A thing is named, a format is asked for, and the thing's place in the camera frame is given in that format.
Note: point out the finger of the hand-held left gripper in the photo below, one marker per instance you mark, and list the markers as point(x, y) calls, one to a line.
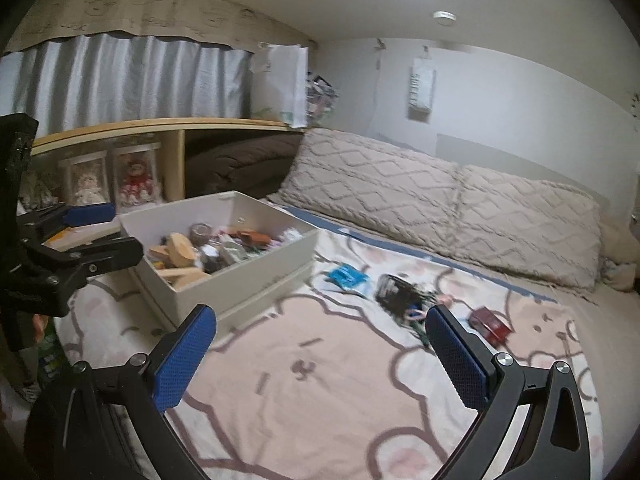
point(100, 255)
point(90, 214)

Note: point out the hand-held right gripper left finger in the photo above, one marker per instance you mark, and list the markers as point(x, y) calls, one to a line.
point(185, 355)

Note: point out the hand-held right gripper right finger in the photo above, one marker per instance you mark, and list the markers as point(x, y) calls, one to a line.
point(457, 360)

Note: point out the oval wooden box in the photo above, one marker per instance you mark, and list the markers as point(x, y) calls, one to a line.
point(182, 250)

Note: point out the white storage box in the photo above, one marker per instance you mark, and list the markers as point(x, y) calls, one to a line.
point(240, 280)

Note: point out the brown tape roll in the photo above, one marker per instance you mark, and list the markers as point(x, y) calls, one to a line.
point(201, 234)

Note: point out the white doll in clear case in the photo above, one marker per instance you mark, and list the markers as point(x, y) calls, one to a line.
point(85, 185)

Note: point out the bunch of green clips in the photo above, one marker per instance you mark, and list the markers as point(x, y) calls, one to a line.
point(422, 332)

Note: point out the red box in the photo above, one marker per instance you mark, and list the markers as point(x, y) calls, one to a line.
point(492, 327)

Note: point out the red doll in clear case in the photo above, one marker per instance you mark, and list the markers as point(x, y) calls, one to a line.
point(136, 180)

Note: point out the pink clip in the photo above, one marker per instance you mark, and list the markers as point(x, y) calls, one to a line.
point(442, 301)

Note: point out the wooden shelf unit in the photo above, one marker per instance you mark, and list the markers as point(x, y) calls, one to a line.
point(150, 125)

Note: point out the cartoon printed blanket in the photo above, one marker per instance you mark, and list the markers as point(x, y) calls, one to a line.
point(325, 385)

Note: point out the blue packet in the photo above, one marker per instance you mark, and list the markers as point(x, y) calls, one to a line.
point(347, 277)

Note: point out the grey curtain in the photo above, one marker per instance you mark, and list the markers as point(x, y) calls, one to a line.
point(125, 80)

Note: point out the beige bed sheet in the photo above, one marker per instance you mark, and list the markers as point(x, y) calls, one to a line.
point(600, 340)

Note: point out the beige textured pillow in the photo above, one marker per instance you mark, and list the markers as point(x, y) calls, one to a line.
point(530, 225)
point(365, 185)

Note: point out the brown folded blanket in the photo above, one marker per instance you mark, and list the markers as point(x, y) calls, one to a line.
point(240, 160)

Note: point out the beige fluffy blanket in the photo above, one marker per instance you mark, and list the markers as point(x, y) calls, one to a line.
point(617, 250)

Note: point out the grey headboard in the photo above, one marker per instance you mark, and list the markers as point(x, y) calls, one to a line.
point(525, 160)

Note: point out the doodled beige curtain valance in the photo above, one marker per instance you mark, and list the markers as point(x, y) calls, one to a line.
point(150, 10)

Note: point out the white tote bag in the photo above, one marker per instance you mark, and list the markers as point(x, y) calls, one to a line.
point(280, 85)

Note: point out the clear bin of cards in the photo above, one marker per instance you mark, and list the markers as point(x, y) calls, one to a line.
point(322, 97)

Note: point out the white hanging bag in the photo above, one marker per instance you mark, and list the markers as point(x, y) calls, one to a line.
point(422, 87)

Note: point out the round white ceiling fixture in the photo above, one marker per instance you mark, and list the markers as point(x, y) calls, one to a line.
point(444, 16)

